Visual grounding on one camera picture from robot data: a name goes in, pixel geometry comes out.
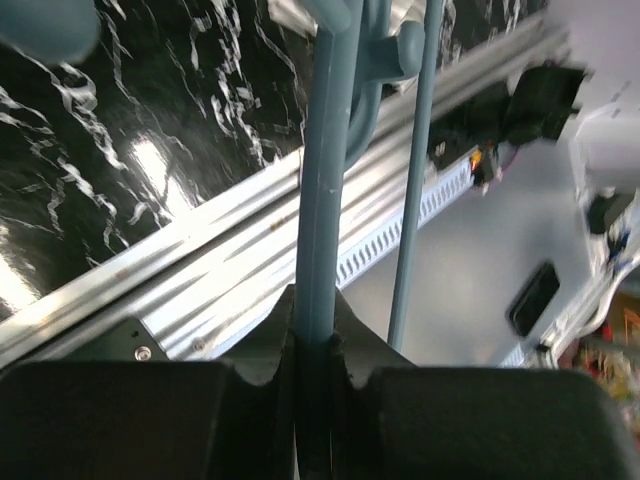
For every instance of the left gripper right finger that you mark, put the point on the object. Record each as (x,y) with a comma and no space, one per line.
(392,419)

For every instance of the black marble mat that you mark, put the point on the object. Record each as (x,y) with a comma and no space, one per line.
(179,101)

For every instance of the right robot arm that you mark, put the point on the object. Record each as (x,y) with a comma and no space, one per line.
(606,145)

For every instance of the blue grey hanger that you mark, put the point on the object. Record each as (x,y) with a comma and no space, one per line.
(354,56)

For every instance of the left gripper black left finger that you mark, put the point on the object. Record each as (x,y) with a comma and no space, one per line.
(104,419)

